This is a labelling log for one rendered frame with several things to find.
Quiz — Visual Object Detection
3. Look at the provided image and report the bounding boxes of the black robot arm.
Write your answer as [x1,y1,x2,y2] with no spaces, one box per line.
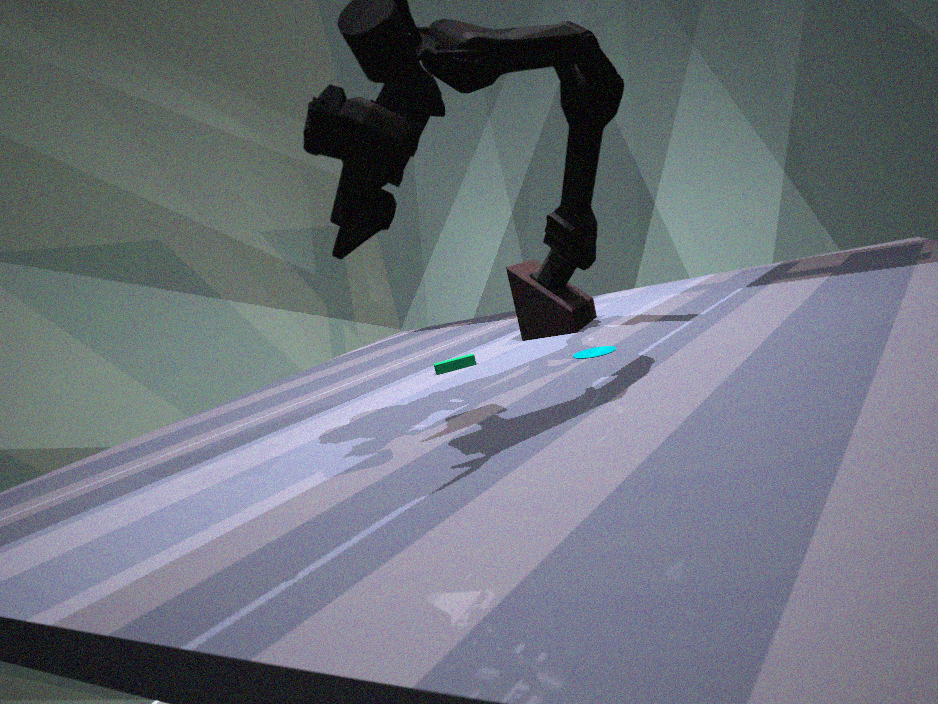
[304,0,624,295]

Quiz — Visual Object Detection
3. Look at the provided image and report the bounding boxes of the green rectangular post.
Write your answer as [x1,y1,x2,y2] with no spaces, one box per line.
[434,354,476,375]

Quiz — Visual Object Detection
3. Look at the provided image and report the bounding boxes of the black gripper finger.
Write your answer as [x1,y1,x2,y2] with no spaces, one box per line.
[330,130,398,226]
[332,205,388,259]

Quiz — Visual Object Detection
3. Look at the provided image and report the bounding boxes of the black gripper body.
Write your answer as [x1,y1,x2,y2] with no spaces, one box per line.
[337,96,423,229]

